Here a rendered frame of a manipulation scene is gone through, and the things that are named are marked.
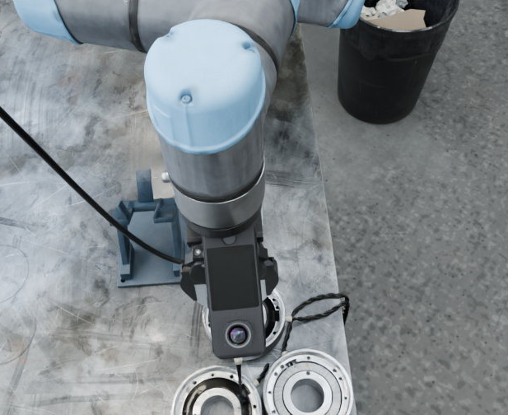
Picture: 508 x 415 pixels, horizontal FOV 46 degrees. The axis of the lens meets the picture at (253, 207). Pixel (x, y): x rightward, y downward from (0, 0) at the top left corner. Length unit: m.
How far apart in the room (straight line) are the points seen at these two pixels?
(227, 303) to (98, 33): 0.24
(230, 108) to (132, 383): 0.50
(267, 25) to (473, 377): 1.36
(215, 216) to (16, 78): 0.73
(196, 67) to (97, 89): 0.70
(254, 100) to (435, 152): 1.65
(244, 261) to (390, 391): 1.16
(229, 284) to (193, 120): 0.18
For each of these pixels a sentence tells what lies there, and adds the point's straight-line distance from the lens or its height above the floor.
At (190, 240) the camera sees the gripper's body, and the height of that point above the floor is 1.07.
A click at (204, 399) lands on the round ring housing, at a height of 0.83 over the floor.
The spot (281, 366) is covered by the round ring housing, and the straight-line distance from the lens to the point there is 0.75.
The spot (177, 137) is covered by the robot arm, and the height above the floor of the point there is 1.25.
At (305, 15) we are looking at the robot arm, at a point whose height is 0.95.
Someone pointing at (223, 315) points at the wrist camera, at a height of 1.07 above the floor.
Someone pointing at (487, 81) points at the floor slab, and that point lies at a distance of 2.26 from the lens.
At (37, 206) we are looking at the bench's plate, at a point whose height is 0.80.
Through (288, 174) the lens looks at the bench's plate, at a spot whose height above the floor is 0.80.
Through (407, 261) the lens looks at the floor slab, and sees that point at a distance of 1.77.
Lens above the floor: 1.54
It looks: 58 degrees down
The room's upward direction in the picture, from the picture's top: 3 degrees counter-clockwise
